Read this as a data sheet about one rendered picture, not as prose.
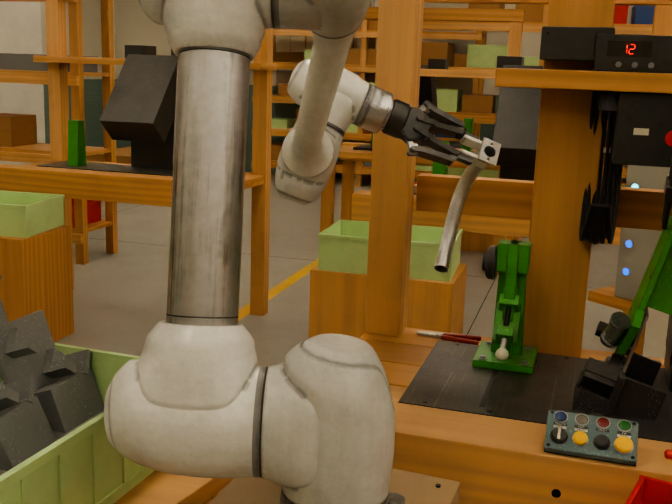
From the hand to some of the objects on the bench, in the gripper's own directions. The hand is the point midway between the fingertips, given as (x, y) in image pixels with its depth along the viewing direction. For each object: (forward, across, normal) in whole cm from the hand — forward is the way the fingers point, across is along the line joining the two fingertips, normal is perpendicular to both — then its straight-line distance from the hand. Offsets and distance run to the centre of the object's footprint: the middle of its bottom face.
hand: (475, 152), depth 181 cm
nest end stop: (+35, -43, -2) cm, 56 cm away
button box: (+31, -60, -12) cm, 68 cm away
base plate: (+56, -38, -1) cm, 68 cm away
